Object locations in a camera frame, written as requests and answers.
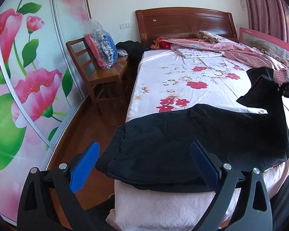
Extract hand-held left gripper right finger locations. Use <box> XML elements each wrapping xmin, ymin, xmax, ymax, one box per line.
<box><xmin>190</xmin><ymin>141</ymin><xmax>273</xmax><ymax>231</ymax></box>

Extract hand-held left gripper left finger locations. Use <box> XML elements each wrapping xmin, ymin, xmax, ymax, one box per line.
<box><xmin>16</xmin><ymin>141</ymin><xmax>101</xmax><ymax>231</ymax></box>

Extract black pants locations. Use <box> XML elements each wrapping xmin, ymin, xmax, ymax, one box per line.
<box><xmin>95</xmin><ymin>67</ymin><xmax>289</xmax><ymax>191</ymax></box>

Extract person's grey trouser leg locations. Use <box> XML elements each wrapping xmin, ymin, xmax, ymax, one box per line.
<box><xmin>85</xmin><ymin>192</ymin><xmax>116</xmax><ymax>231</ymax></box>
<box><xmin>271</xmin><ymin>172</ymin><xmax>289</xmax><ymax>231</ymax></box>

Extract pink patterned quilt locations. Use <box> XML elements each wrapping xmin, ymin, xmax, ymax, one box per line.
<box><xmin>154</xmin><ymin>36</ymin><xmax>289</xmax><ymax>85</ymax></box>

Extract floral bed sheet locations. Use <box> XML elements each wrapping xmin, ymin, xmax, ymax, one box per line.
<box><xmin>125</xmin><ymin>50</ymin><xmax>289</xmax><ymax>123</ymax></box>

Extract pink curtain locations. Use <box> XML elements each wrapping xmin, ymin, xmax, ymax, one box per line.
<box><xmin>241</xmin><ymin>0</ymin><xmax>289</xmax><ymax>47</ymax></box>

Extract wooden chair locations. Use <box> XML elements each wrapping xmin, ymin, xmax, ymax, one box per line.
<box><xmin>66</xmin><ymin>37</ymin><xmax>129</xmax><ymax>115</ymax></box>

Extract beige floral pillow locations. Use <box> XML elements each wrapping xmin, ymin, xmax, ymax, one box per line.
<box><xmin>197</xmin><ymin>30</ymin><xmax>234</xmax><ymax>44</ymax></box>

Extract floral sliding wardrobe door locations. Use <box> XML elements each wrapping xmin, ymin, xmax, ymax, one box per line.
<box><xmin>0</xmin><ymin>0</ymin><xmax>87</xmax><ymax>222</ymax></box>
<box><xmin>50</xmin><ymin>0</ymin><xmax>92</xmax><ymax>101</ymax></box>

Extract white floral folded sheet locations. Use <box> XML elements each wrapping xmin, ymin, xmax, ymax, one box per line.
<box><xmin>172</xmin><ymin>47</ymin><xmax>223</xmax><ymax>59</ymax></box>

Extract clear plastic bag of clothes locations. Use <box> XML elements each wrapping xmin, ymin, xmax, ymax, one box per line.
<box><xmin>83</xmin><ymin>20</ymin><xmax>118</xmax><ymax>69</ymax></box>

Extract black clothes pile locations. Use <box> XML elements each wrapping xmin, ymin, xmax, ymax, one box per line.
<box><xmin>116</xmin><ymin>40</ymin><xmax>157</xmax><ymax>64</ymax></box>

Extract wooden bed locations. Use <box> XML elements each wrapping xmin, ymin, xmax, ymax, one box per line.
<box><xmin>105</xmin><ymin>7</ymin><xmax>289</xmax><ymax>229</ymax></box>

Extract orange fringed cloth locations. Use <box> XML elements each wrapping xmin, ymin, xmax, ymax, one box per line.
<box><xmin>151</xmin><ymin>36</ymin><xmax>165</xmax><ymax>51</ymax></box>

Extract pink bed guard rail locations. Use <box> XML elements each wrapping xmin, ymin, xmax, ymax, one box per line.
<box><xmin>239</xmin><ymin>27</ymin><xmax>289</xmax><ymax>61</ymax></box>

